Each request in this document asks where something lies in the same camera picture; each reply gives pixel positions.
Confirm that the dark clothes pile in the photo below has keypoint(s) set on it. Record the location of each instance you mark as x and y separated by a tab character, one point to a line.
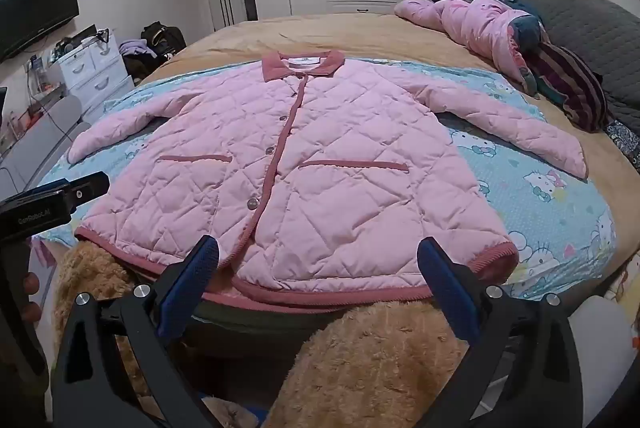
140	66

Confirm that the person's left hand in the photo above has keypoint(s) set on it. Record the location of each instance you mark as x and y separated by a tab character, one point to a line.
32	284

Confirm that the white drawer cabinet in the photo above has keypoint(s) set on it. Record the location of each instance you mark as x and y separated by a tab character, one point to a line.
95	78

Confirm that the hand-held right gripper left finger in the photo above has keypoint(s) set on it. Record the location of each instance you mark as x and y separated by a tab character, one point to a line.
192	275

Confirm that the cluttered desk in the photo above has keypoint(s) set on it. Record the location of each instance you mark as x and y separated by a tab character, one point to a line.
30	83

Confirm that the tan bed cover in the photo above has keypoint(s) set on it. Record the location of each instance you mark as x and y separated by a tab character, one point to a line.
375	36

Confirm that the cartoon printed blue blanket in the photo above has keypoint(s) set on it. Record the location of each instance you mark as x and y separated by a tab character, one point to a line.
525	208

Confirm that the grey quilted headboard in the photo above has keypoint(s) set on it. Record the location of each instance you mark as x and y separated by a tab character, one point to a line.
590	23

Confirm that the pink puffer coat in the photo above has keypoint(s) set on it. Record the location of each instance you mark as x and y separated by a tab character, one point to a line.
475	23

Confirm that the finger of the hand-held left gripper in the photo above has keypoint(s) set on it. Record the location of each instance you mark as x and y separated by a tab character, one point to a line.
87	189

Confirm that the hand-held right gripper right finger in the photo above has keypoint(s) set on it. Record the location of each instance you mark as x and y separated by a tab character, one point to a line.
445	283

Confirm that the black glasses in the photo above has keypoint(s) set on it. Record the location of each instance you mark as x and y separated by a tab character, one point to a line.
102	36

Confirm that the pink quilted jacket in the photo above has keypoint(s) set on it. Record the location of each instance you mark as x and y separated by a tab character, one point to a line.
325	158

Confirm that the black television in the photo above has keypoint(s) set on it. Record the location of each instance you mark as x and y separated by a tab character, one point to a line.
35	13

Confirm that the dark striped cloth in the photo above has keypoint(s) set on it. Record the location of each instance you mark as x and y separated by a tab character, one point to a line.
570	83

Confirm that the floral patterned cloth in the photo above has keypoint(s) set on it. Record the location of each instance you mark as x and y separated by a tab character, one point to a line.
625	141

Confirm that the purple cloth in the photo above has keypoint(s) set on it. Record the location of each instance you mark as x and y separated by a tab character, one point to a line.
135	47

